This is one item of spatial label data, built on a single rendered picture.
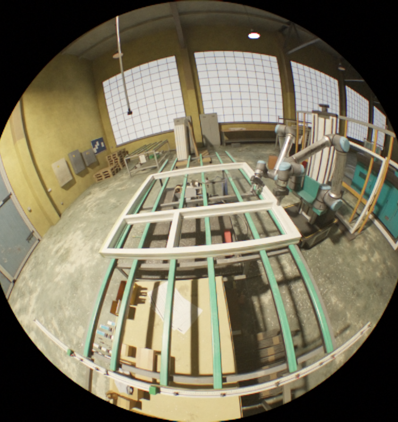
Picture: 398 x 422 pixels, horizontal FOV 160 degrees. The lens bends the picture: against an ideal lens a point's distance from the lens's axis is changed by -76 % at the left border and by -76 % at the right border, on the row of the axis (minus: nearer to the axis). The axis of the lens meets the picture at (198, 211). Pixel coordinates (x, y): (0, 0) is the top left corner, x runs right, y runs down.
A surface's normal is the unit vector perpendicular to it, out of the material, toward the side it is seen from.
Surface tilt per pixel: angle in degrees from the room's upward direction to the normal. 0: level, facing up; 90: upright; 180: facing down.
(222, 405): 0
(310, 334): 0
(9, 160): 90
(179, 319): 0
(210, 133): 90
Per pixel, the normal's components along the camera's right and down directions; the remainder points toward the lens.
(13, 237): 0.99, -0.12
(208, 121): 0.01, 0.59
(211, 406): -0.14, -0.79
